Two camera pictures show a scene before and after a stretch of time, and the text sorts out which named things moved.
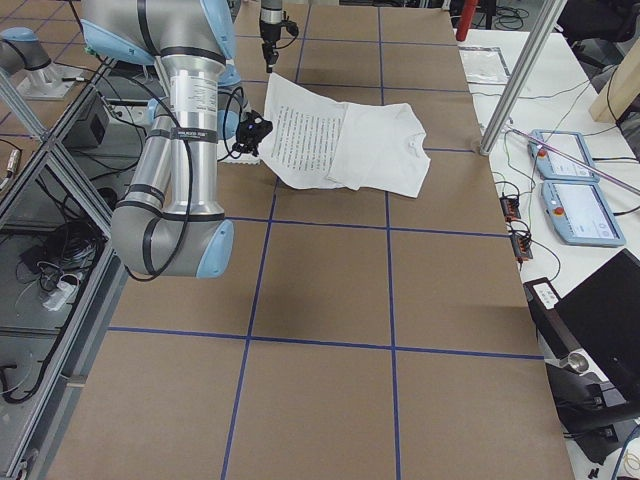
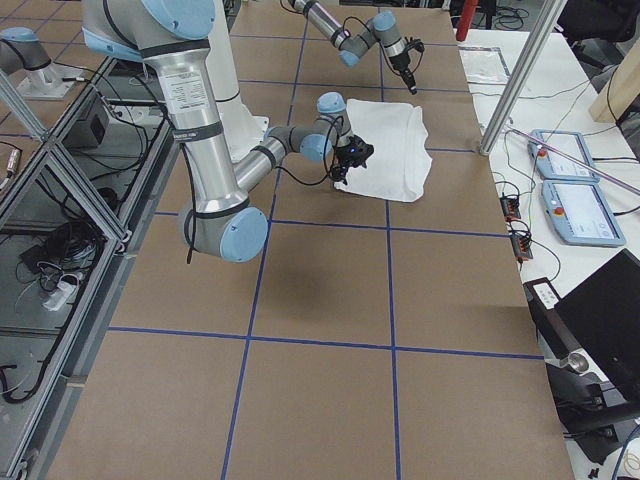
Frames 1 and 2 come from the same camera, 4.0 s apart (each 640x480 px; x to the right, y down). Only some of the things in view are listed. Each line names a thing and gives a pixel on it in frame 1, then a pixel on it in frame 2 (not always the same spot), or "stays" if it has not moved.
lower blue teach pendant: (580, 214) stays
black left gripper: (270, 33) → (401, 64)
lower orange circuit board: (522, 247) stays
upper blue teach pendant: (555, 166) stays
